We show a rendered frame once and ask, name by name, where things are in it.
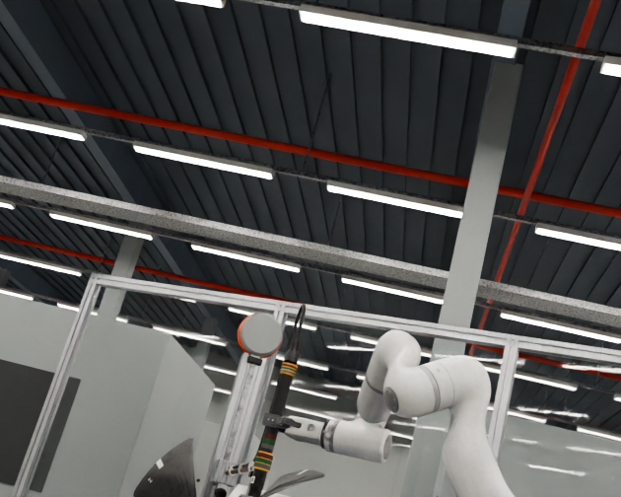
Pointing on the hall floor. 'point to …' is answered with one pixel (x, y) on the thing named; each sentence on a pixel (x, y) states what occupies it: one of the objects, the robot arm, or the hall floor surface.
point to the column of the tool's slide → (234, 418)
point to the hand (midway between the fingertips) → (274, 422)
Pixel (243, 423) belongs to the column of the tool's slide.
